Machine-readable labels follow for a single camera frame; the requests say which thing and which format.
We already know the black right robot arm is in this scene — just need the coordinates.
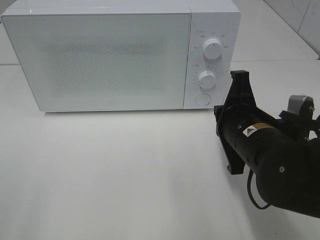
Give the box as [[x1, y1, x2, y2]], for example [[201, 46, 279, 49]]
[[214, 70, 320, 218]]

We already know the white microwave door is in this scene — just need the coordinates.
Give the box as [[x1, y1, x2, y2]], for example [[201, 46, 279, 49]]
[[2, 13, 191, 112]]

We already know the round white door button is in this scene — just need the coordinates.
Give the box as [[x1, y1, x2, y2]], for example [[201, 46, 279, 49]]
[[195, 93, 211, 106]]

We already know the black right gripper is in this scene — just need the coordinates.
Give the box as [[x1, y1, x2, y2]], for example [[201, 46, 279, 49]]
[[214, 70, 283, 175]]

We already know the white microwave oven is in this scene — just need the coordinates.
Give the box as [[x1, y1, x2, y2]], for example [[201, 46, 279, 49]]
[[0, 0, 241, 111]]

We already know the white upper power knob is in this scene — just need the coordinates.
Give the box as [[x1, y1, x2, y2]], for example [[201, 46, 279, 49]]
[[202, 37, 223, 60]]

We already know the white timer knob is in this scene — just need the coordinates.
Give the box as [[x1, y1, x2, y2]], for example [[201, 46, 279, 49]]
[[198, 70, 217, 90]]

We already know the black camera cable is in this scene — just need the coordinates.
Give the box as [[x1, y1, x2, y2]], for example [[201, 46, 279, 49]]
[[246, 167, 272, 210]]

